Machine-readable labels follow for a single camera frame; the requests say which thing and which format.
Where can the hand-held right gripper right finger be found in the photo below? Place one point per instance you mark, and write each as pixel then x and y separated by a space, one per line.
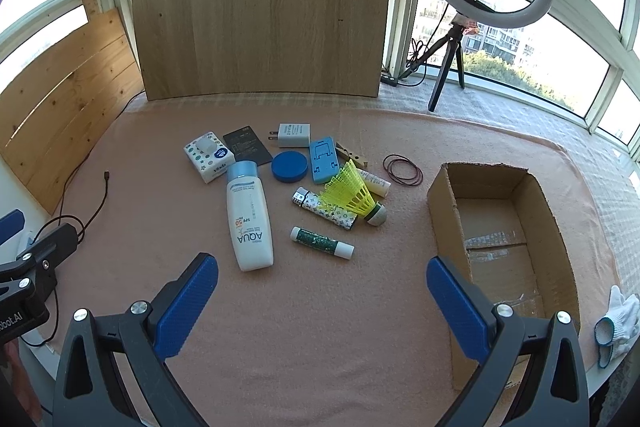
pixel 460 307

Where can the black power strip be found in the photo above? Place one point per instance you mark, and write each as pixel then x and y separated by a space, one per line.
pixel 390 79

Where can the white sunscreen bottle blue cap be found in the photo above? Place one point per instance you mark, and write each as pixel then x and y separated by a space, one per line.
pixel 249 227

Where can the dark grey card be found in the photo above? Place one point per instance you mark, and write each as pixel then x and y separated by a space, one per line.
pixel 250 144

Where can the wooden clothespin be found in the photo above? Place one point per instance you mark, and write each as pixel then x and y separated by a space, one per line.
pixel 352 154

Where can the white patterned tissue pack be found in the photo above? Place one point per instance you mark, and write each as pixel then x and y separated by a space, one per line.
pixel 207 157

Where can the blue round lid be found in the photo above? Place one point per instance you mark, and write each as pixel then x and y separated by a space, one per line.
pixel 288 167

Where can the large light wood board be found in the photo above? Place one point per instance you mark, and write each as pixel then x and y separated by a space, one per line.
pixel 260 2

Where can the patterned white lighter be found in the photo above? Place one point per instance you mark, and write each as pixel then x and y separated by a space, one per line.
pixel 325 210

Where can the blue phone stand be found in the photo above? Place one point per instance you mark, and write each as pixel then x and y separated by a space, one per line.
pixel 324 162

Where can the small white bottle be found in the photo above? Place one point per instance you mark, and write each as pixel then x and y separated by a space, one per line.
pixel 375 183

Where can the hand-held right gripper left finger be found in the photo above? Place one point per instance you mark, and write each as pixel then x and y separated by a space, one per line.
pixel 187 302

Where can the cardboard box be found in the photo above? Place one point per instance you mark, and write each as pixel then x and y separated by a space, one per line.
pixel 540 227

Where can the green glitter glue stick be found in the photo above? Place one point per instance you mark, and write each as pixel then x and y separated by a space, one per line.
pixel 320 242

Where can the pine slatted wood panel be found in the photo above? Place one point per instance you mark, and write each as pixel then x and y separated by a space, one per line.
pixel 65 97

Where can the dark red rubber band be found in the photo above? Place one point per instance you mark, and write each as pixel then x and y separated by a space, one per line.
pixel 393 172
pixel 385 164

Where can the yellow plastic shuttlecock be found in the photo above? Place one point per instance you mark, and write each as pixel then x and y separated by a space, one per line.
pixel 352 194

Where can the white work glove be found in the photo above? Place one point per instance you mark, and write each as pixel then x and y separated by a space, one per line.
pixel 620 322

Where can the white wall charger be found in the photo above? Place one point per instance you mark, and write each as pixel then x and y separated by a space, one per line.
pixel 294 135

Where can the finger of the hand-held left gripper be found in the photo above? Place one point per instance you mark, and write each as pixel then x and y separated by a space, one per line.
pixel 50 247
pixel 10 229

